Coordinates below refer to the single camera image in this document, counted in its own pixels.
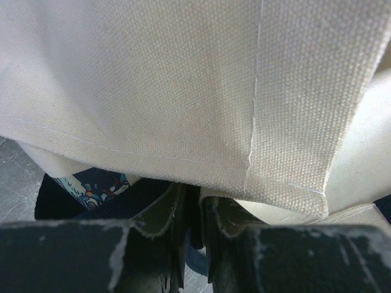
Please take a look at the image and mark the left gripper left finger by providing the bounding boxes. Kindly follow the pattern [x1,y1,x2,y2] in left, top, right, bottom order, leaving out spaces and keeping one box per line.
[1,183,186,292]

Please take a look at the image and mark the cream canvas tote bag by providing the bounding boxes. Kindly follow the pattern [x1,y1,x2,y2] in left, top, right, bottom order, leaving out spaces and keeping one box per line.
[1,1,390,235]

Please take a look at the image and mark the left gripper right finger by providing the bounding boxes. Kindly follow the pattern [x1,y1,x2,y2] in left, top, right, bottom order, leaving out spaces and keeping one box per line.
[202,197,390,292]

